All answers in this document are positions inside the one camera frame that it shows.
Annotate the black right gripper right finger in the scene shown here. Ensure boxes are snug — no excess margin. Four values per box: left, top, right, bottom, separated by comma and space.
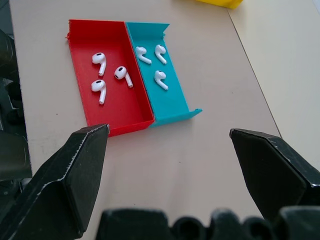
229, 128, 320, 222

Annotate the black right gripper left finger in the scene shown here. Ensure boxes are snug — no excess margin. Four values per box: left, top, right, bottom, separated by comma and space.
0, 123, 111, 240

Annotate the yellow plastic object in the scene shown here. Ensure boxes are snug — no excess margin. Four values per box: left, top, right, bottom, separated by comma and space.
194, 0, 244, 10

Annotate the dark robot body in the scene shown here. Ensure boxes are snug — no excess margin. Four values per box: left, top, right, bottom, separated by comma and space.
0, 28, 33, 218

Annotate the red plastic tray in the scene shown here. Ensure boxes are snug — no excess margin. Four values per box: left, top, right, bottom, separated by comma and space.
65, 19, 155, 138

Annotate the teal plastic tray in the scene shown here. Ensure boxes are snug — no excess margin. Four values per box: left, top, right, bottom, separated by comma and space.
125, 21, 203, 128

